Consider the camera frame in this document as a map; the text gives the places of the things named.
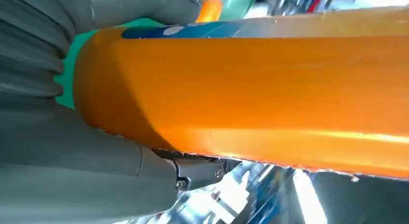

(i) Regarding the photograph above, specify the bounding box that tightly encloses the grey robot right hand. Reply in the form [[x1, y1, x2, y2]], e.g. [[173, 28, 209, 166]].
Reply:
[[0, 0, 226, 224]]

